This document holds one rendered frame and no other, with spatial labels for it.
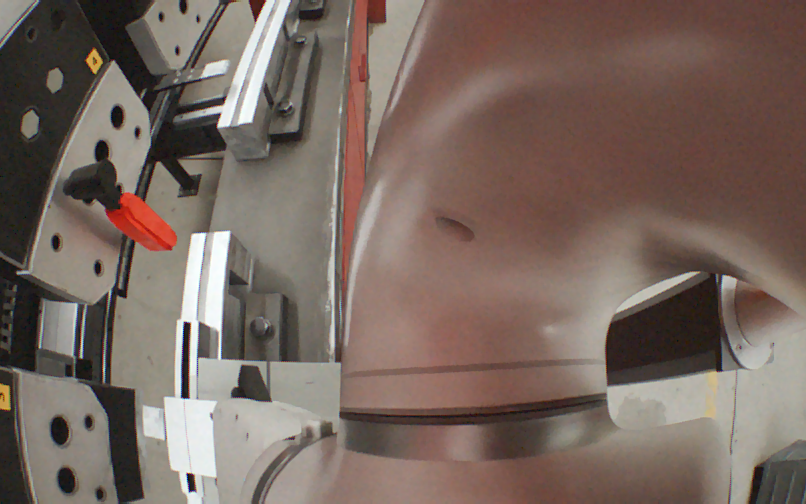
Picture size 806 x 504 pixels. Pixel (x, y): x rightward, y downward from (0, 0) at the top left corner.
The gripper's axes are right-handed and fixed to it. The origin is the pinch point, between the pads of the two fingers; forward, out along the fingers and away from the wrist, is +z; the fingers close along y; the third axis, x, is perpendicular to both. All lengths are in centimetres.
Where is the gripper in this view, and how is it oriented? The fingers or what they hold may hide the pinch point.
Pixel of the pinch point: (232, 452)
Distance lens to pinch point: 32.8
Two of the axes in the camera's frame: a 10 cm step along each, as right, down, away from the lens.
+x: 7.5, 2.0, 6.3
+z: -6.6, 3.0, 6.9
